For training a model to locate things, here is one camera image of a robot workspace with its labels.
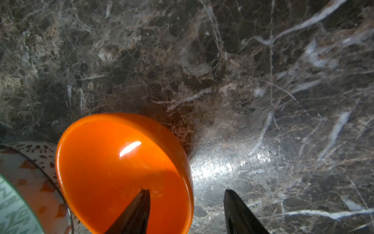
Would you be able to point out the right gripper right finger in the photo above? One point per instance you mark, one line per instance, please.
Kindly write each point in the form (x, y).
(239, 218)

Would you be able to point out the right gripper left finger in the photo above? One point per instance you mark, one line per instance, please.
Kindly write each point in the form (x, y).
(134, 219)

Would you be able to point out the orange plastic bowl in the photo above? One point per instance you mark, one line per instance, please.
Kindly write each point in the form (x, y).
(104, 160)

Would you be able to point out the white maroon patterned bowl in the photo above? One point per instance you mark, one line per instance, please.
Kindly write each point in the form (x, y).
(30, 167)

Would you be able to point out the pale green patterned bowl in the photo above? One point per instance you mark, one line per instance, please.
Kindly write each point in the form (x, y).
(16, 215)

